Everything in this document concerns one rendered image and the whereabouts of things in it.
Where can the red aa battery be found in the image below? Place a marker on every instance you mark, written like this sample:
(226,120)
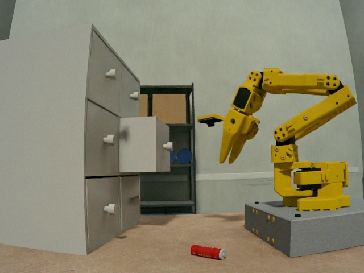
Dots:
(209,252)

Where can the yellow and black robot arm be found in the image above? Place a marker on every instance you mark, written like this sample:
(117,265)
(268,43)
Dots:
(326,177)

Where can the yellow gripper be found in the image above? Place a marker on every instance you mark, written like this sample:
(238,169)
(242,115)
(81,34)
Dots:
(238,127)

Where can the grey chest of drawers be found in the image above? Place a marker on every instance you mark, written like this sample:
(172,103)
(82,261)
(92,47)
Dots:
(43,102)

